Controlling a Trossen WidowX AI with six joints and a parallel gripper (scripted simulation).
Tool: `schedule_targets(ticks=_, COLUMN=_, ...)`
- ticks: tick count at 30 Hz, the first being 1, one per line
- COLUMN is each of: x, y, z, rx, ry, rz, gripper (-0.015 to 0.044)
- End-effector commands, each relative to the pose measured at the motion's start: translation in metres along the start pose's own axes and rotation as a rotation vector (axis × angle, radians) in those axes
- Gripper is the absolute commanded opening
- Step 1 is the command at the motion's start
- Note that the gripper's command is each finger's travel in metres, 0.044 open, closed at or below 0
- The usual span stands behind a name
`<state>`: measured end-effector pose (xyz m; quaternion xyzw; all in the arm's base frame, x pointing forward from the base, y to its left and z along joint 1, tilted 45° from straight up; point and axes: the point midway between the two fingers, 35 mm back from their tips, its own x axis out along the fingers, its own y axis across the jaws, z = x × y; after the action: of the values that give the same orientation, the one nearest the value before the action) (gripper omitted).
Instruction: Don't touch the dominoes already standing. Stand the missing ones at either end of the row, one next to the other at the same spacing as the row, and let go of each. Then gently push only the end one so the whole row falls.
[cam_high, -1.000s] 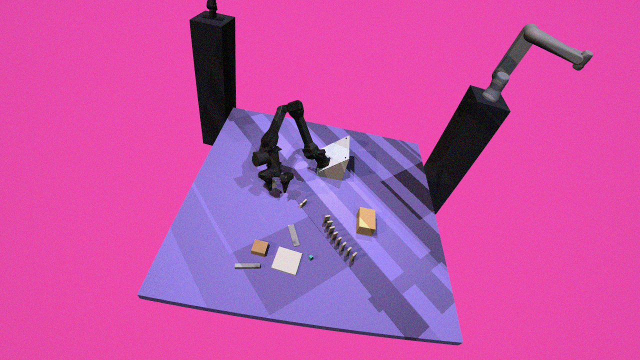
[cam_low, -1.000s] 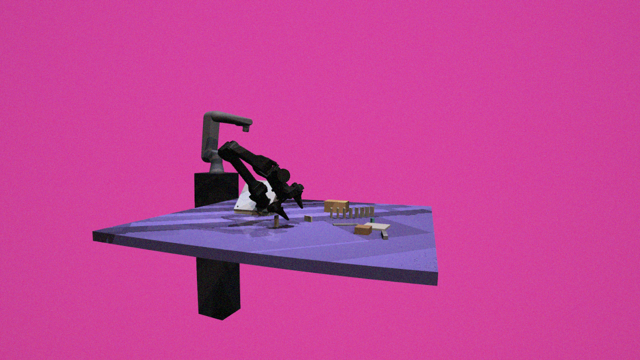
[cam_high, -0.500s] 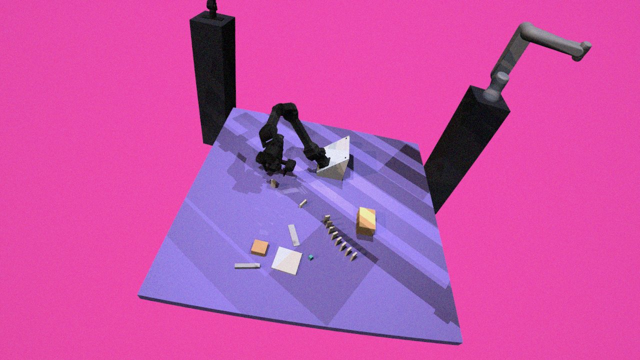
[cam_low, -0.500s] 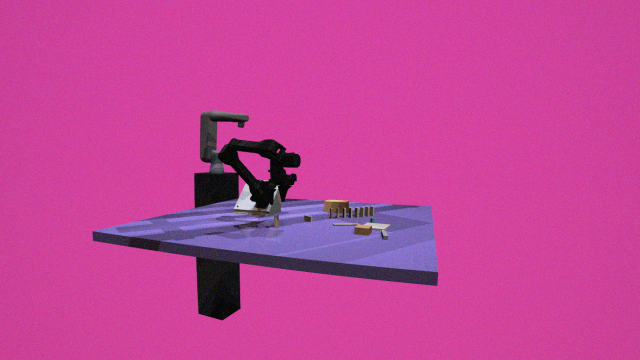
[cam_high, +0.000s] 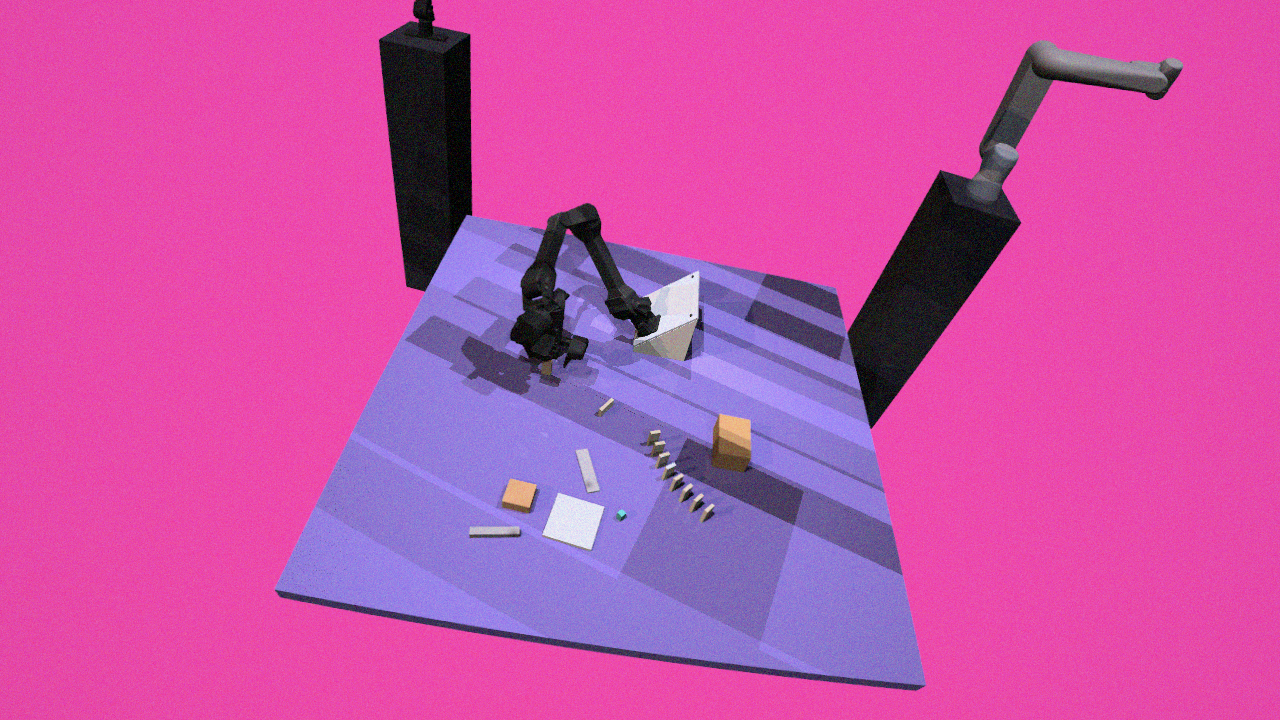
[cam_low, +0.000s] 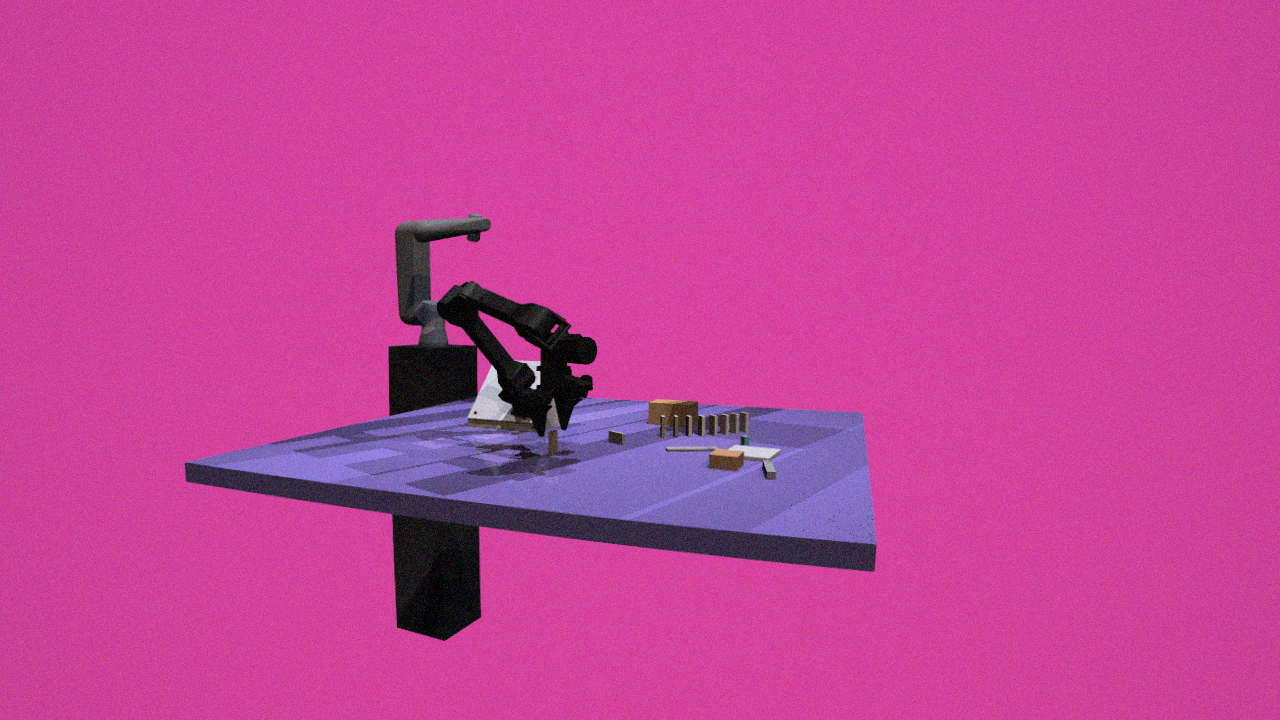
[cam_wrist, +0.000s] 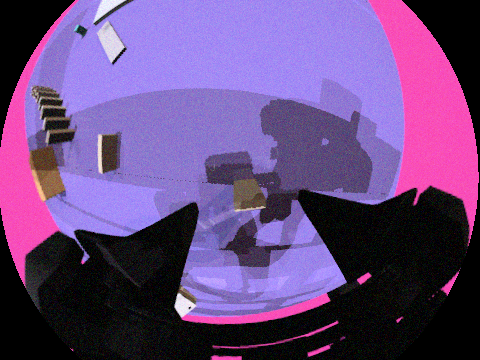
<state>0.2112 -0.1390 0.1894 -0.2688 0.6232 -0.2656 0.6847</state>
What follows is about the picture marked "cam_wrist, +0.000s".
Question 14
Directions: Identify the small teal block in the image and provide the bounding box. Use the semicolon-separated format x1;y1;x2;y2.
75;24;88;36

